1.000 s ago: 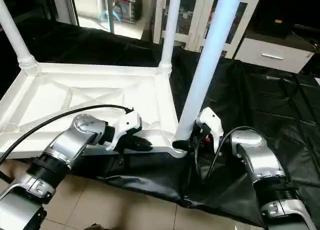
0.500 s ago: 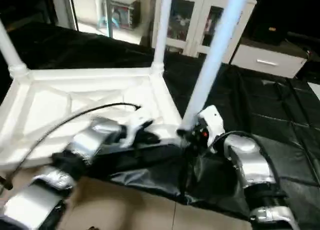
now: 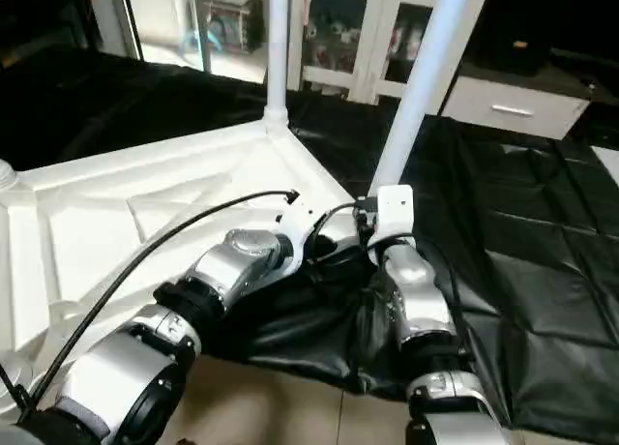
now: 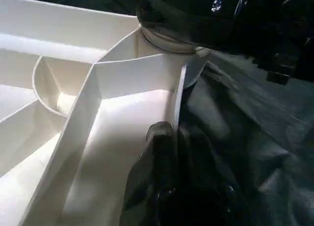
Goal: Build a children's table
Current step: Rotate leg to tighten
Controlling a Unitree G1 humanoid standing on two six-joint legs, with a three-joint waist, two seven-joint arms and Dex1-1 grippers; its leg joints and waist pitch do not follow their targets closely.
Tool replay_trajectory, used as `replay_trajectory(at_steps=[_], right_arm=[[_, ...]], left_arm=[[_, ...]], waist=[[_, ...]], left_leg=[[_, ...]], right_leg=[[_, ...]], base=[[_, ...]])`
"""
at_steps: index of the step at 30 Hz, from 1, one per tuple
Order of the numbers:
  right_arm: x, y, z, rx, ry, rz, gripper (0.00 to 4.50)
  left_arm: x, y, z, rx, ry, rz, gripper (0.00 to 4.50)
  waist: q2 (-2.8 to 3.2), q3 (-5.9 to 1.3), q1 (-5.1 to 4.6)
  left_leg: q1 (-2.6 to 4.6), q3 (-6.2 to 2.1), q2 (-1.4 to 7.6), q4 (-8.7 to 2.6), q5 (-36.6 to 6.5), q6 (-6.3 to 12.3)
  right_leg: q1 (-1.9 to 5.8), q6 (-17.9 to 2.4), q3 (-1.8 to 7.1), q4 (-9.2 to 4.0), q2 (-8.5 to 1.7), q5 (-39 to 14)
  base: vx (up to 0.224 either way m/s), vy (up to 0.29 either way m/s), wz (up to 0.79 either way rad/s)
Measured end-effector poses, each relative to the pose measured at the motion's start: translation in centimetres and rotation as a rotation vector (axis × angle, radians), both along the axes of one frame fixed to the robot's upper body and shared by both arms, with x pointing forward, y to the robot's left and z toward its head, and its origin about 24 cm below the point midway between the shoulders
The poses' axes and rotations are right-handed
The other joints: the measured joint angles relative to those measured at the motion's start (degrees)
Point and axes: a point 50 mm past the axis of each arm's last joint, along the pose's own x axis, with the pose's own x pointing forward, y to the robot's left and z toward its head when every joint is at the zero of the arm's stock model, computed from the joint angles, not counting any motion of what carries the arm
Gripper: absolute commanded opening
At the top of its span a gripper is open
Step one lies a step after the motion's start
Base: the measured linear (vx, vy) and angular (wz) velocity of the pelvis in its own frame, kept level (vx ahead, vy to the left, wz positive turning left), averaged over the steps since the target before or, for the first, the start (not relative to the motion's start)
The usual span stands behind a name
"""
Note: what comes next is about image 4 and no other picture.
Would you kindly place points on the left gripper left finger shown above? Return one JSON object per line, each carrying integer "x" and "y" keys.
{"x": 153, "y": 186}

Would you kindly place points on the black work mat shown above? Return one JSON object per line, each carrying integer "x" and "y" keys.
{"x": 265, "y": 147}

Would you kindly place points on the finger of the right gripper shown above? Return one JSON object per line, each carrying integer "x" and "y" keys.
{"x": 186, "y": 14}

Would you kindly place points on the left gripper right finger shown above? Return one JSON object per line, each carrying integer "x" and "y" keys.
{"x": 208, "y": 191}

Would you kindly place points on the white plastic table top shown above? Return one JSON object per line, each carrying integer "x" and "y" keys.
{"x": 59, "y": 88}

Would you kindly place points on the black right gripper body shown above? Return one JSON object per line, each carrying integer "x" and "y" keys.
{"x": 279, "y": 29}

